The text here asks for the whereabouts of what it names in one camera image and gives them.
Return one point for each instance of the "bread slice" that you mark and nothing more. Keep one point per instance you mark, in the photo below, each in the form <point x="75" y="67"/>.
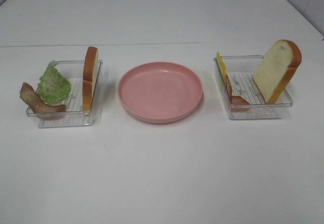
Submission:
<point x="89" y="76"/>
<point x="277" y="69"/>

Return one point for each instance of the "clear plastic tray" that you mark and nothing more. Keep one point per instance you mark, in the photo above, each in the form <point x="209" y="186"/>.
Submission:
<point x="74" y="114"/>
<point x="240" y="70"/>

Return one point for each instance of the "green lettuce leaf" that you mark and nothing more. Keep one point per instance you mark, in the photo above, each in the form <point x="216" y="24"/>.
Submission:
<point x="52" y="86"/>

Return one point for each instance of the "right clear plastic tray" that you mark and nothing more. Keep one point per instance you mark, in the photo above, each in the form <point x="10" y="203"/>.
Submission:
<point x="240" y="70"/>

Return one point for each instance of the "pink round plate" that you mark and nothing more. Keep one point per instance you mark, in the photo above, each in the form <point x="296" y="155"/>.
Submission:
<point x="160" y="92"/>

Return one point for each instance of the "yellow cheese slice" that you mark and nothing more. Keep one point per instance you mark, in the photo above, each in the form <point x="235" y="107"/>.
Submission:
<point x="222" y="67"/>

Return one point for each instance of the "left clear plastic tray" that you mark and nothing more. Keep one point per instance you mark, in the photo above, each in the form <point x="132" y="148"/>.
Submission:
<point x="74" y="114"/>

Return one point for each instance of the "bacon strip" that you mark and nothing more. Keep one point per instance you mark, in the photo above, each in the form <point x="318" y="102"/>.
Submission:
<point x="238" y="103"/>
<point x="33" y="100"/>

